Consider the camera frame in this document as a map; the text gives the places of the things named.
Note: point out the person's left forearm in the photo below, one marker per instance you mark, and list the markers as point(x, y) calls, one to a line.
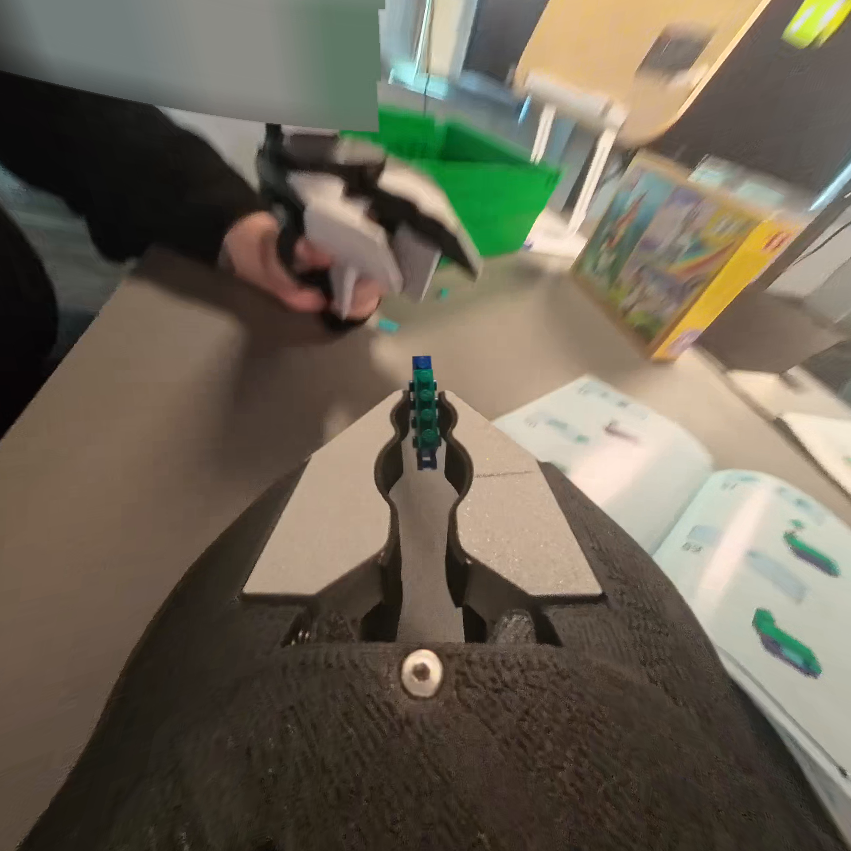
point(133, 173)

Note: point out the teal curved toy brick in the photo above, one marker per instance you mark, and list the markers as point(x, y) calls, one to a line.
point(389, 324)

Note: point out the white paper leaflet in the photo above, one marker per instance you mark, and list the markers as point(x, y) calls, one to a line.
point(555, 236)

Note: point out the pale blue instruction booklet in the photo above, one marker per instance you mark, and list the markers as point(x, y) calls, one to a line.
point(744, 572)

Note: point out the light wooden table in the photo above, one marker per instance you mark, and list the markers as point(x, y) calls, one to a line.
point(598, 46)

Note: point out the green plastic bin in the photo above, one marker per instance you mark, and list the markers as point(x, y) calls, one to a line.
point(492, 193)

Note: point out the white paper sheet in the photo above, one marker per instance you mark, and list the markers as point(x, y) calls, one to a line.
point(818, 445)

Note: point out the small black panel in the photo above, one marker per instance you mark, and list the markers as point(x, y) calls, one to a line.
point(671, 53)

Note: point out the person's left hand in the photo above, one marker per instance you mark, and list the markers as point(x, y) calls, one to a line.
point(256, 256)

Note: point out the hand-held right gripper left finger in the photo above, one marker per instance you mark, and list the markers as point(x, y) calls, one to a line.
point(312, 532)

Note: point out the blue purple toy brick assembly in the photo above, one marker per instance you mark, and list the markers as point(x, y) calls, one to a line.
point(423, 363)

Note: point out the colourful toy set box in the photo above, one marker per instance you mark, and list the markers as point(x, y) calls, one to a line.
point(665, 266)

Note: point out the yellow green sign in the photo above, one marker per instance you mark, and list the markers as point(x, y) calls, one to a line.
point(811, 23)

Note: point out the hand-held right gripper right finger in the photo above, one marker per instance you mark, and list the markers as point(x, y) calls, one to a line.
point(525, 532)

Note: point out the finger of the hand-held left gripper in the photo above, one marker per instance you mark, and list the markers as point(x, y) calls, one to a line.
point(429, 206)
point(346, 233)

